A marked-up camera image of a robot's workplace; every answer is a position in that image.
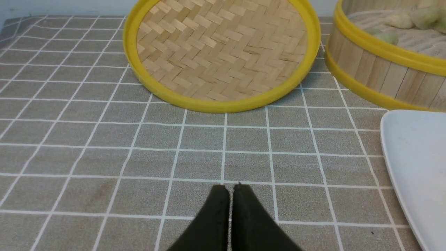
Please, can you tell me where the green dumpling top of steamer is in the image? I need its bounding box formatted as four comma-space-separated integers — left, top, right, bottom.
383, 5, 446, 35

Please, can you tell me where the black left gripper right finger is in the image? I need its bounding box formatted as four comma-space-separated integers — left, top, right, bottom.
231, 184, 301, 251

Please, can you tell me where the white square plate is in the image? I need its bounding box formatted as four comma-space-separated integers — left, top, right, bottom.
380, 109, 446, 251

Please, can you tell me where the bamboo steamer lid yellow rim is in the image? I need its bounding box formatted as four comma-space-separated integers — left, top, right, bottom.
123, 0, 321, 113

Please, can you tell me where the grey checked tablecloth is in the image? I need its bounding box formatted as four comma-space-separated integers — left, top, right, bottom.
0, 16, 420, 251

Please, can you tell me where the bamboo steamer basket yellow rim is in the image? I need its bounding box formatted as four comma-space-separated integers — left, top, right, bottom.
325, 0, 445, 112

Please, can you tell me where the green dumpling left in steamer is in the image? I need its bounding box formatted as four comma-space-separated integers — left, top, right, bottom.
373, 32, 399, 46

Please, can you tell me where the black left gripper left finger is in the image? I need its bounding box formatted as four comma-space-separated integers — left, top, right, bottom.
168, 185, 231, 251

